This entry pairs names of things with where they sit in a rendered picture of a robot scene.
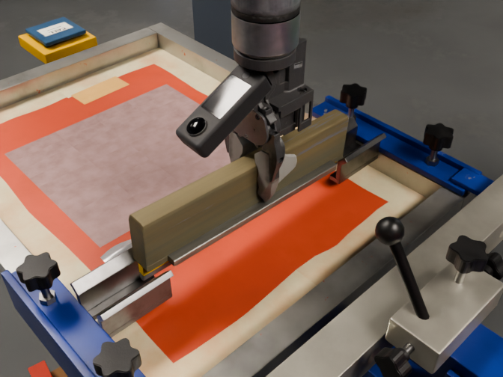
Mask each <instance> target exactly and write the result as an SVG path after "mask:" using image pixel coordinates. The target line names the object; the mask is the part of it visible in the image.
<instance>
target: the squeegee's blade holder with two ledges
mask: <svg viewBox="0 0 503 377"><path fill-rule="evenodd" d="M336 167H337V164H336V163H334V162H333V161H331V160H330V161H329V162H327V163H326V164H324V165H321V166H320V167H318V168H317V169H315V170H313V171H312V172H310V173H308V174H306V175H305V176H303V177H301V178H299V179H298V180H296V181H294V182H293V183H291V184H290V185H288V186H285V187H284V188H282V189H281V190H279V191H277V192H276V193H275V194H274V195H273V196H272V197H271V198H270V199H269V200H268V201H267V202H264V201H263V200H262V201H260V202H259V203H256V204H255V205H254V206H251V207H250V208H248V209H246V210H245V211H243V212H241V213H240V214H238V215H236V216H234V217H233V218H231V219H229V220H227V221H226V222H224V223H223V224H220V225H219V226H218V227H215V228H214V229H212V230H211V231H209V232H207V233H205V234H204V235H202V236H200V237H198V238H197V239H195V240H193V241H192V242H190V243H188V244H187V245H184V246H183V247H182V248H179V249H178V250H176V251H175V252H173V253H171V254H169V255H168V261H169V262H170V263H171V264H172V265H173V266H177V265H179V264H180V263H182V262H183V261H185V260H187V259H189V258H190V257H192V256H194V255H195V254H197V253H198V252H200V251H202V250H204V249H205V248H207V247H209V246H210V245H212V244H213V243H215V242H217V241H219V240H220V239H222V238H223V237H225V236H227V235H228V234H230V233H232V232H234V231H235V230H237V229H238V228H240V227H242V226H243V225H245V224H247V223H249V222H250V221H252V220H253V219H255V218H256V217H258V216H260V215H262V214H264V213H265V212H267V211H268V210H270V209H271V208H273V207H275V206H277V205H278V204H280V203H281V202H283V201H285V200H286V199H288V198H289V197H292V196H293V195H295V194H296V193H298V192H300V191H301V190H303V189H305V188H307V187H308V186H310V185H311V184H313V183H315V182H316V181H318V180H320V179H322V178H323V177H325V176H326V175H328V174H330V173H331V172H333V171H335V170H336Z"/></svg>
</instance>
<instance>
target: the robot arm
mask: <svg viewBox="0 0 503 377"><path fill-rule="evenodd" d="M300 4H301V0H231V35H232V44H233V46H234V60H235V61H236V62H237V63H238V64H239V65H238V66H237V67H236V68H235V69H234V70H233V71H232V72H231V73H230V74H229V75H228V76H227V77H226V78H225V79H224V80H223V82H222V83H221V84H220V85H219V86H218V87H217V88H216V89H215V90H214V91H213V92H212V93H211V94H210V95H209V96H208V97H207V98H206V99H205V100H204V101H203V102H202V103H201V104H200V105H199V106H198V107H197V108H196V109H195V110H194V111H193V112H192V113H191V114H190V115H189V116H188V117H187V118H186V119H185V121H184V122H183V123H182V124H181V125H180V126H179V127H178V128H177V129H176V135H177V137H178V138H179V139H180V140H181V141H182V142H183V143H184V144H185V145H186V146H187V147H189V148H190V149H192V150H193V151H195V152H196V153H197V154H198V155H199V156H201V157H203V158H207V157H208V156H209V155H210V154H211V153H212V152H213V151H214V150H215V149H216V148H217V147H218V146H219V145H220V144H221V143H222V142H223V141H224V140H225V145H226V149H227V152H228V153H229V157H230V160H231V162H233V161H235V160H237V159H239V158H241V157H243V156H245V155H247V154H249V153H250V152H252V151H254V150H256V149H258V148H260V147H262V150H261V151H259V152H257V153H256V154H255V155H254V160H255V163H256V165H257V169H258V177H257V181H258V185H259V188H258V191H257V193H258V194H259V196H260V197H261V198H262V199H263V201H264V202H267V201H268V200H269V199H270V198H271V197H272V196H273V195H274V194H275V190H276V189H277V186H278V183H279V182H281V181H282V180H283V179H284V178H285V177H286V176H287V175H288V174H289V173H290V172H291V171H292V170H293V169H294V168H295V167H296V163H297V158H296V155H295V154H285V145H284V142H283V140H282V139H281V137H280V136H282V135H286V134H288V133H290V132H292V131H293V130H295V128H296V127H298V129H297V131H298V132H300V131H302V130H303V129H305V128H307V127H309V126H310V125H311V120H312V111H313V101H314V89H312V88H310V87H308V86H306V85H305V84H304V78H305V56H306V45H307V40H306V39H304V38H302V37H299V27H300V13H301V11H300ZM308 102H309V112H308V118H307V119H305V120H304V117H305V104H306V103H308Z"/></svg>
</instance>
